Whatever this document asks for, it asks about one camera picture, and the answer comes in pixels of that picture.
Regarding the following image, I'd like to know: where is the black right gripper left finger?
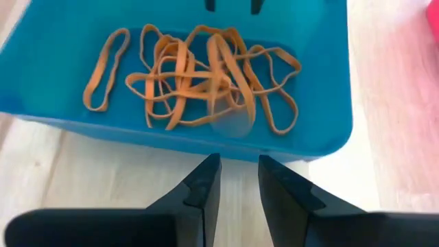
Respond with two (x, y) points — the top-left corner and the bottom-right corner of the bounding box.
(5, 153), (222, 247)

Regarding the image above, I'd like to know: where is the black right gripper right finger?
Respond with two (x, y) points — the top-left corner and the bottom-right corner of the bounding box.
(257, 154), (439, 247)

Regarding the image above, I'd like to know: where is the orange rubber band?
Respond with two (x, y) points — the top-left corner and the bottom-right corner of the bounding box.
(139, 23), (193, 130)
(164, 24), (248, 132)
(125, 70), (241, 102)
(205, 33), (257, 128)
(239, 45), (302, 137)

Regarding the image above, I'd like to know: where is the tan rubber band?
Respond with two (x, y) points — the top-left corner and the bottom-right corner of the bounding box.
(83, 27), (131, 113)

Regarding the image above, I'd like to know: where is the blue plastic basket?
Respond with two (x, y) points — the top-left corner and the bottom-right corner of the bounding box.
(0, 0), (354, 163)

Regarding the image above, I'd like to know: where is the red plastic basket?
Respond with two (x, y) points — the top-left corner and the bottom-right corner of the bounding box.
(426, 0), (439, 34)

